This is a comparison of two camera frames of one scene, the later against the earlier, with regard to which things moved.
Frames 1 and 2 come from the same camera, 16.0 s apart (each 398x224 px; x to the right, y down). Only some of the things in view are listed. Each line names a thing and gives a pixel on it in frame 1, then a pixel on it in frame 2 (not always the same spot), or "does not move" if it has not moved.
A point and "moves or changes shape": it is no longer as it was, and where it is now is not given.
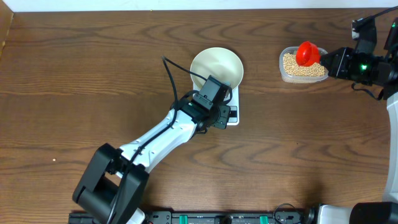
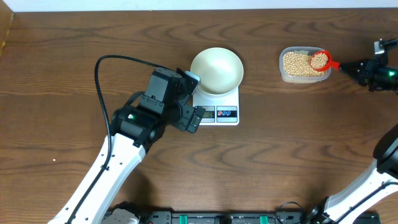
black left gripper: (221, 122) → (183, 122)
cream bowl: (219, 62) does not move
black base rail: (285, 216) does not move
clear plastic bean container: (291, 72) does not move
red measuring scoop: (307, 54) moves or changes shape
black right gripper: (338, 70) → (367, 74)
